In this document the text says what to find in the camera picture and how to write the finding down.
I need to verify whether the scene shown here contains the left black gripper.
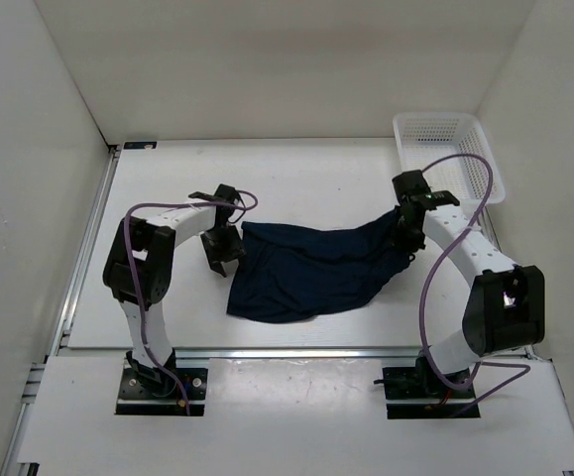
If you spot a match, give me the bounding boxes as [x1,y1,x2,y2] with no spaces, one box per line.
[199,224,246,275]

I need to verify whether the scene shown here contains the navy blue shorts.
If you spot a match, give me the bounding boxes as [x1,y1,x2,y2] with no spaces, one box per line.
[226,210,413,324]

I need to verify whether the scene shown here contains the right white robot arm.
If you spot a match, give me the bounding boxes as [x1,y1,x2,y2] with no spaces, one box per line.
[394,191,545,397]

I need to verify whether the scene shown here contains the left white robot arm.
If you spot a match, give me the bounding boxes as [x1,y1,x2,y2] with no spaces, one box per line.
[102,184,248,397]

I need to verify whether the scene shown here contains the white plastic basket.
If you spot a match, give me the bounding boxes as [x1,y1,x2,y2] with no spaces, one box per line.
[393,112,506,207]

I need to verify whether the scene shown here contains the blue label sticker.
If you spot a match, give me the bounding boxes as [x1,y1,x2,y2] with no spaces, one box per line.
[123,141,158,150]

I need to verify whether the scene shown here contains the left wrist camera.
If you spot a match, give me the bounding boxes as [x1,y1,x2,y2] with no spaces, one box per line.
[214,183,242,212]

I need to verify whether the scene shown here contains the aluminium right rail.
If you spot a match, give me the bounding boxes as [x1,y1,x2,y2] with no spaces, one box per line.
[463,212,545,357]

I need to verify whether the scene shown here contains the aluminium rail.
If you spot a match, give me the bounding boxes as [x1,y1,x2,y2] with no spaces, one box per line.
[463,212,545,357]
[0,144,123,475]
[57,346,533,359]

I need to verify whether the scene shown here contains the aluminium front rail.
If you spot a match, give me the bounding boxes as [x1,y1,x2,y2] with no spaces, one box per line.
[57,346,533,359]

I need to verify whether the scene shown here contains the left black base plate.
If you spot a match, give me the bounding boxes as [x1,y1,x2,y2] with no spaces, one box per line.
[115,361,208,417]

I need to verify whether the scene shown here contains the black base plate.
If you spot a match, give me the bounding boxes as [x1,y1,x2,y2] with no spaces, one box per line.
[373,367,481,420]
[115,361,208,417]

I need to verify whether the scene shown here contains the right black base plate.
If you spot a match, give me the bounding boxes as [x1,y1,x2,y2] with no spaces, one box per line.
[373,367,481,420]

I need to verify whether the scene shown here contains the aluminium left rail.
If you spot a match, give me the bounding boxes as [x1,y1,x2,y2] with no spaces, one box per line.
[0,144,123,475]

